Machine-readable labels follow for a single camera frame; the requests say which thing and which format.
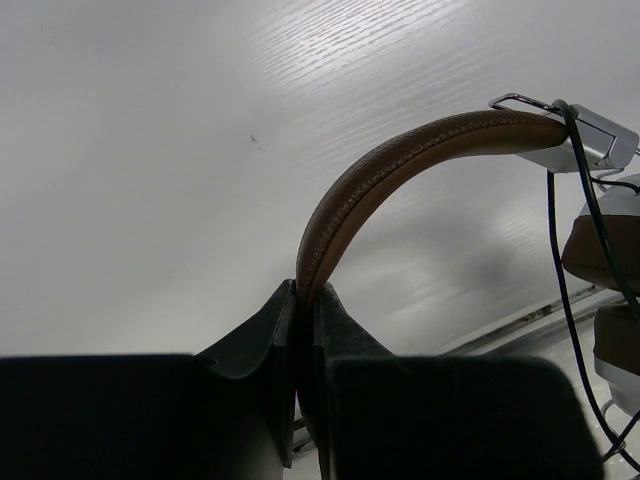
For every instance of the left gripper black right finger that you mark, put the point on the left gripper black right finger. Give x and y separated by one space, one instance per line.
570 461

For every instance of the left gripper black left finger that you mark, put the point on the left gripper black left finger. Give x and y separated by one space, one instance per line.
224 413

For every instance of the brown silver headphones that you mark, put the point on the brown silver headphones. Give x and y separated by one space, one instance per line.
364 186

